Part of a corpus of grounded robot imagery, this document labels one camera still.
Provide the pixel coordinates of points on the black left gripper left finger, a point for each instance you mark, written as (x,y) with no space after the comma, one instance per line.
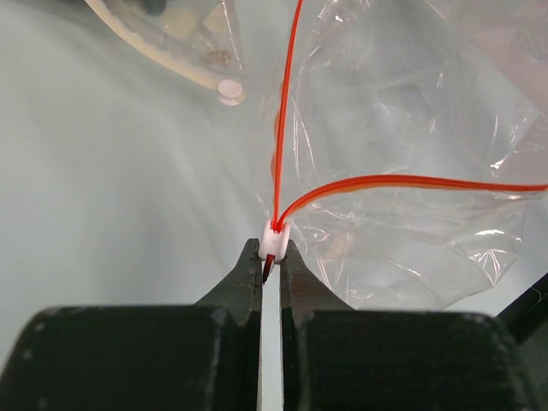
(203,356)

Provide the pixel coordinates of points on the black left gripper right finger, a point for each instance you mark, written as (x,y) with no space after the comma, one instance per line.
(339,358)

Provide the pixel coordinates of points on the clear orange-zip plastic bag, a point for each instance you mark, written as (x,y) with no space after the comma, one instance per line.
(384,151)

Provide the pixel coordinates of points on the clear bag with grapes pear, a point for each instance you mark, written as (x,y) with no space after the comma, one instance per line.
(198,40)

